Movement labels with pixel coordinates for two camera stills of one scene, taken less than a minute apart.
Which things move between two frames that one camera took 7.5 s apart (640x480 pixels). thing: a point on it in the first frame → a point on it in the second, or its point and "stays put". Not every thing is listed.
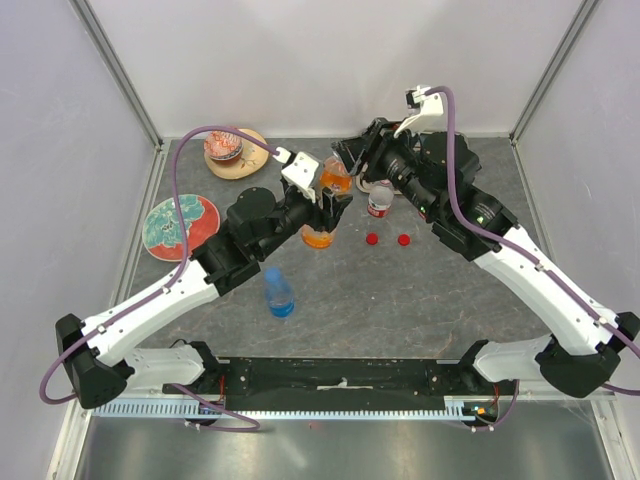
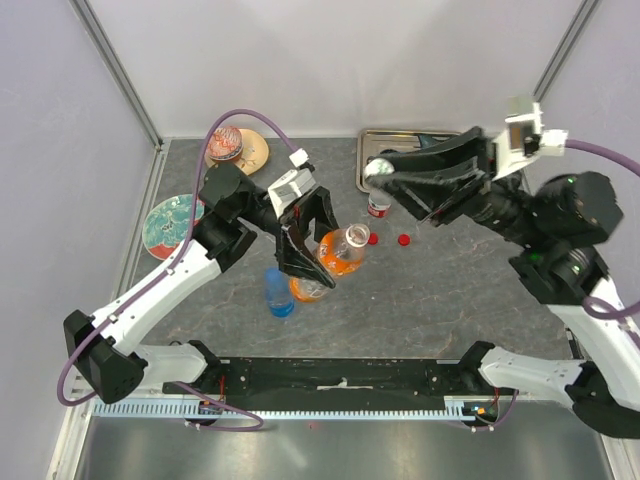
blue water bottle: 281,300 stays put
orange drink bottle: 335,179 → 341,252
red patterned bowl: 223,147 stays put
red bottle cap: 404,239 stays put
